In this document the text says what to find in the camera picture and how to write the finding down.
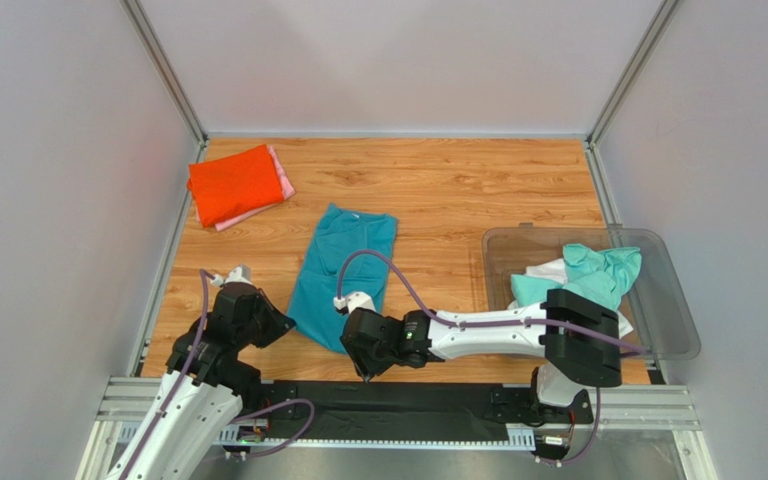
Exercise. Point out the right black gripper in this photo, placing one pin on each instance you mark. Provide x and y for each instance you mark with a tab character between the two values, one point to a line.
363	353

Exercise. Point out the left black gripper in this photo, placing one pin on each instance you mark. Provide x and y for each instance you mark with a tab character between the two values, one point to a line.
279	322

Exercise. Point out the teal blue t-shirt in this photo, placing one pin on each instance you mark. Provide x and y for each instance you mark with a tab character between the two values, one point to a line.
327	270

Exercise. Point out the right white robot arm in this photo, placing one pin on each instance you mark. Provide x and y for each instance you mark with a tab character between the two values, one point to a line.
580	340

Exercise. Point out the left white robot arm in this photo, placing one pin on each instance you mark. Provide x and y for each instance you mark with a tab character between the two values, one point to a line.
205	385

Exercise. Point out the orange folded t-shirt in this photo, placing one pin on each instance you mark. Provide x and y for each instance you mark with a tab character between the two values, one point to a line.
235	185

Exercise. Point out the white t-shirt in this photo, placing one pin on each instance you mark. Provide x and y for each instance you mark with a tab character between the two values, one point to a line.
530	289

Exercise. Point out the mint green t-shirt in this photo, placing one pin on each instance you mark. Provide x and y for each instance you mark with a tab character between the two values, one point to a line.
619	268

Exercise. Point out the clear plastic bin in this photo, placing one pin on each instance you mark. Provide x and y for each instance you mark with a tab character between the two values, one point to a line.
655	306

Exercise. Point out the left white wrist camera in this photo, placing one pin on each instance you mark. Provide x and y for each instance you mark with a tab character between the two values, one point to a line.
239	274

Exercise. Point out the left aluminium frame post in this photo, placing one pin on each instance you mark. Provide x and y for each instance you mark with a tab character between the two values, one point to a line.
139	18

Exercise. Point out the aluminium frame post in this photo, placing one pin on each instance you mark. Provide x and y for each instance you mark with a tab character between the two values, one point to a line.
139	18
655	30

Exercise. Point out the right aluminium frame post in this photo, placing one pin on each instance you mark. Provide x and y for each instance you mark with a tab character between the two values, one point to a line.
655	30

